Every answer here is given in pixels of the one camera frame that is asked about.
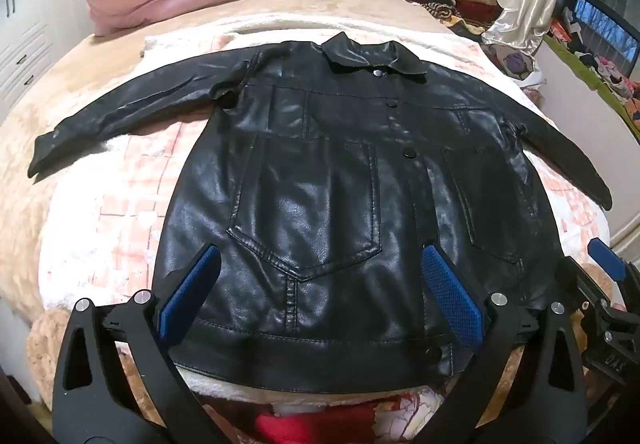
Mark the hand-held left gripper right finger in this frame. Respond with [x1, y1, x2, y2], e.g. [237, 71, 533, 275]
[415, 247, 601, 444]

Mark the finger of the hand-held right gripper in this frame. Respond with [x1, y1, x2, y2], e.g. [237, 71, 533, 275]
[557, 255, 617, 320]
[587, 238, 640, 286]

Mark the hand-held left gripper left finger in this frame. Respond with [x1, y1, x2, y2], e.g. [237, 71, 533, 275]
[50, 245, 222, 444]

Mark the black leather jacket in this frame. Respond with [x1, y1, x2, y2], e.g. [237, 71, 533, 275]
[27, 31, 613, 395]

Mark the heap of mixed clothes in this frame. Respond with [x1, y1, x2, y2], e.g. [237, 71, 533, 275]
[550, 7, 640, 125]

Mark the white and pink fleece blanket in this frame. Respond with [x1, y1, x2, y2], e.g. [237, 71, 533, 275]
[37, 14, 618, 425]

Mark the floral printed cloth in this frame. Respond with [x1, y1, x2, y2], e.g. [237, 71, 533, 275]
[374, 383, 453, 444]

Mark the red garment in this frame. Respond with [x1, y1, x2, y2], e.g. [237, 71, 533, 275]
[255, 411, 377, 444]

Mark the green cloth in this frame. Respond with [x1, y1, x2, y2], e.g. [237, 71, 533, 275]
[542, 32, 640, 145]

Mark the white plastic bag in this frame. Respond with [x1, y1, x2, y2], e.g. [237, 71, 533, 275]
[492, 47, 547, 88]

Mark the white wardrobe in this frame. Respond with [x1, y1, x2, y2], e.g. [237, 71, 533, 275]
[0, 0, 93, 112]

